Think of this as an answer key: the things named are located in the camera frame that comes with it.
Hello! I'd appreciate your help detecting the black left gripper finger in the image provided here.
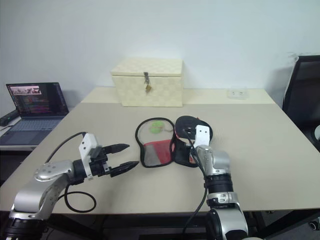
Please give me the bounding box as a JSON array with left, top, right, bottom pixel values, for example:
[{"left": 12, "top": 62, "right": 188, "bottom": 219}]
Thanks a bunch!
[
  {"left": 104, "top": 143, "right": 131, "bottom": 155},
  {"left": 109, "top": 161, "right": 140, "bottom": 179}
]

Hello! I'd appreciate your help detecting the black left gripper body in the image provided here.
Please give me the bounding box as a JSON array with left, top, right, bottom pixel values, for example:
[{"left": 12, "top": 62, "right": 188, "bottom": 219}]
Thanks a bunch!
[{"left": 89, "top": 146, "right": 113, "bottom": 178}]

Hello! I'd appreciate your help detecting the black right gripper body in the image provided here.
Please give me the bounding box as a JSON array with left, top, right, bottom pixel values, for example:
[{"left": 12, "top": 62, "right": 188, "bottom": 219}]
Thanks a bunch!
[{"left": 181, "top": 124, "right": 199, "bottom": 141}]

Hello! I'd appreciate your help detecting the black red mesh paddle case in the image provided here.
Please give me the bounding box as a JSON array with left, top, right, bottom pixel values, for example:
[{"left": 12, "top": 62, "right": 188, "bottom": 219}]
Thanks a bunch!
[{"left": 135, "top": 116, "right": 214, "bottom": 168}]

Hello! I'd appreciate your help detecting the green ball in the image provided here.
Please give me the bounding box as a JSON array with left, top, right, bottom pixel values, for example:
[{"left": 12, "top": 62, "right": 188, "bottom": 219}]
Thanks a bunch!
[{"left": 149, "top": 120, "right": 164, "bottom": 134}]

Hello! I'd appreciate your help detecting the cream woven lidded box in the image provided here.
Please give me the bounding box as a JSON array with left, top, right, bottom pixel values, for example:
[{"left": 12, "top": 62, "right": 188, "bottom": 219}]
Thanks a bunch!
[{"left": 110, "top": 57, "right": 185, "bottom": 108}]

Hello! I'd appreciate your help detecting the brass padlock on latch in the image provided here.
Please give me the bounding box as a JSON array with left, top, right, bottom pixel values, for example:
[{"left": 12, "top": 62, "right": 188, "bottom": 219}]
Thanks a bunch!
[{"left": 143, "top": 71, "right": 152, "bottom": 94}]

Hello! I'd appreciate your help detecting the open grey laptop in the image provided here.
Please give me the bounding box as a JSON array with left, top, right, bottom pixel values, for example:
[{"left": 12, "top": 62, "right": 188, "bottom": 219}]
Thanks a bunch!
[{"left": 0, "top": 82, "right": 70, "bottom": 146}]

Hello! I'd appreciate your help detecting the black handheld device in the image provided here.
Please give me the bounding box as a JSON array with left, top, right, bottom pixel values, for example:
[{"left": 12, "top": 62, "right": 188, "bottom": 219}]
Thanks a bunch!
[{"left": 0, "top": 110, "right": 20, "bottom": 127}]

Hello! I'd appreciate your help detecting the black office chair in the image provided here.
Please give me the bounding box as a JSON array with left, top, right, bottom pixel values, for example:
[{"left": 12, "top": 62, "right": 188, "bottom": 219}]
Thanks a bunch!
[{"left": 281, "top": 54, "right": 320, "bottom": 148}]

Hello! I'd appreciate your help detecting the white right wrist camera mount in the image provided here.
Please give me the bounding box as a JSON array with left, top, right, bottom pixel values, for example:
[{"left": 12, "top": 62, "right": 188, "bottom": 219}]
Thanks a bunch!
[{"left": 193, "top": 124, "right": 211, "bottom": 147}]

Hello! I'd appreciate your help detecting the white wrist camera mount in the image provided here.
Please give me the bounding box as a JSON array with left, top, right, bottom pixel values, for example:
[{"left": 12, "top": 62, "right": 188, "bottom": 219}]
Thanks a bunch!
[
  {"left": 77, "top": 133, "right": 98, "bottom": 181},
  {"left": 193, "top": 124, "right": 211, "bottom": 147}
]

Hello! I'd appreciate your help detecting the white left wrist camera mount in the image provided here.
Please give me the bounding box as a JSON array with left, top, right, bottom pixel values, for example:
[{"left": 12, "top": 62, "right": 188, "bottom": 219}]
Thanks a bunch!
[{"left": 77, "top": 133, "right": 98, "bottom": 181}]

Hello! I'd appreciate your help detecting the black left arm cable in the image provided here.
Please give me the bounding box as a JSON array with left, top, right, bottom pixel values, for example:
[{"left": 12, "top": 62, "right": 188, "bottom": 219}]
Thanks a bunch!
[{"left": 48, "top": 131, "right": 97, "bottom": 214}]

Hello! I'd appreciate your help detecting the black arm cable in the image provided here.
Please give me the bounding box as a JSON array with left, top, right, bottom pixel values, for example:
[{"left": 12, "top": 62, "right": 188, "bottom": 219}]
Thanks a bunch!
[
  {"left": 181, "top": 127, "right": 210, "bottom": 236},
  {"left": 48, "top": 131, "right": 97, "bottom": 214}
]

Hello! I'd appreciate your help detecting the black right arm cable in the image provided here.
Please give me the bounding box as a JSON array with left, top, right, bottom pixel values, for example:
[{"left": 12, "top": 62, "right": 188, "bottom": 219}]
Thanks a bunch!
[{"left": 181, "top": 127, "right": 210, "bottom": 236}]

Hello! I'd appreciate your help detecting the white wall socket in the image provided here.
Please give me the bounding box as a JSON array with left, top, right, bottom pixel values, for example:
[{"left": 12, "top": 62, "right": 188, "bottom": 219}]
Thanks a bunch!
[{"left": 226, "top": 87, "right": 249, "bottom": 100}]

